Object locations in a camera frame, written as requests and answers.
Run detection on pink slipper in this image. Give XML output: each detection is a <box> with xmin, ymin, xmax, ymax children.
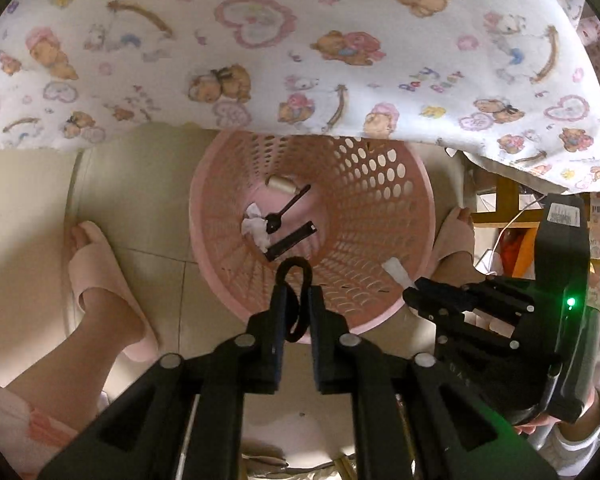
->
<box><xmin>67</xmin><ymin>221</ymin><xmax>158</xmax><ymax>363</ymax></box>
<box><xmin>425</xmin><ymin>207</ymin><xmax>476</xmax><ymax>278</ymax></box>

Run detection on white cable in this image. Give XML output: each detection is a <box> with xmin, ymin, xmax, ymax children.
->
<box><xmin>485</xmin><ymin>195</ymin><xmax>548</xmax><ymax>271</ymax></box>

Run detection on black hair band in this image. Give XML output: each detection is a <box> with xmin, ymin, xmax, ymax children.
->
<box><xmin>274</xmin><ymin>256</ymin><xmax>314</xmax><ymax>343</ymax></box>

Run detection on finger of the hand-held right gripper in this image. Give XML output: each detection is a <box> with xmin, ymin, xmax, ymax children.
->
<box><xmin>402</xmin><ymin>277</ymin><xmax>536</xmax><ymax>323</ymax></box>
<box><xmin>432</xmin><ymin>322</ymin><xmax>551</xmax><ymax>411</ymax></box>

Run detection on orange plastic bag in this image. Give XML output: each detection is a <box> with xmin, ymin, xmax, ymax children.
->
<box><xmin>497</xmin><ymin>230</ymin><xmax>538</xmax><ymax>281</ymax></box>

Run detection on person's right forearm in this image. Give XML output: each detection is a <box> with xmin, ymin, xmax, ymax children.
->
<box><xmin>527</xmin><ymin>390</ymin><xmax>600</xmax><ymax>480</ymax></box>

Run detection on wooden stool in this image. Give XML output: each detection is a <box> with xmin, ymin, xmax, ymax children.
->
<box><xmin>472</xmin><ymin>170</ymin><xmax>548</xmax><ymax>231</ymax></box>

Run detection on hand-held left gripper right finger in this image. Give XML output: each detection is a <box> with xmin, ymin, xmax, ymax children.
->
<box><xmin>307</xmin><ymin>285</ymin><xmax>558</xmax><ymax>480</ymax></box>

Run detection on person's right hand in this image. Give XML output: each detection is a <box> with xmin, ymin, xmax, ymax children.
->
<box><xmin>512</xmin><ymin>416</ymin><xmax>555</xmax><ymax>437</ymax></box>

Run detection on black plastic spoon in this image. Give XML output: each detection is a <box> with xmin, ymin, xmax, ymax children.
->
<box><xmin>264</xmin><ymin>184</ymin><xmax>312</xmax><ymax>235</ymax></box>

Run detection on pink perforated plastic basket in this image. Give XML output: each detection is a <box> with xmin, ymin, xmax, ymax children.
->
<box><xmin>189</xmin><ymin>129</ymin><xmax>437</xmax><ymax>345</ymax></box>

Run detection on person's right leg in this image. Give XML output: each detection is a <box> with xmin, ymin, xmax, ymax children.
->
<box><xmin>430</xmin><ymin>252</ymin><xmax>486</xmax><ymax>286</ymax></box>

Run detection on bear print tablecloth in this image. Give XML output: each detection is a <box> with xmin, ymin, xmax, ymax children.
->
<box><xmin>0</xmin><ymin>0</ymin><xmax>600</xmax><ymax>196</ymax></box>

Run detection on person's left leg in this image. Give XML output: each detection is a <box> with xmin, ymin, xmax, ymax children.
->
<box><xmin>7</xmin><ymin>225</ymin><xmax>146</xmax><ymax>426</ymax></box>

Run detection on beige thread spool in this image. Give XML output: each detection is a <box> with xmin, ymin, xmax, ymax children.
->
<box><xmin>265</xmin><ymin>175</ymin><xmax>301</xmax><ymax>198</ymax></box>

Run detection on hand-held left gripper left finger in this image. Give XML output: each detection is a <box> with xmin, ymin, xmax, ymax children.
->
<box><xmin>37</xmin><ymin>284</ymin><xmax>293</xmax><ymax>480</ymax></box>

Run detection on person's leg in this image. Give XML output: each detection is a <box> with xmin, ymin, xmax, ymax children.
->
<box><xmin>430</xmin><ymin>252</ymin><xmax>486</xmax><ymax>286</ymax></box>
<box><xmin>7</xmin><ymin>225</ymin><xmax>146</xmax><ymax>426</ymax></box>

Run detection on black bar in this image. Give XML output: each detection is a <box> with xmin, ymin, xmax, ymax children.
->
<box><xmin>265</xmin><ymin>221</ymin><xmax>318</xmax><ymax>262</ymax></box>

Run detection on pink heart pajama pants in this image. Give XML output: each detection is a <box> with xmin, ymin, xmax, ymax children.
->
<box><xmin>0</xmin><ymin>375</ymin><xmax>81</xmax><ymax>480</ymax></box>

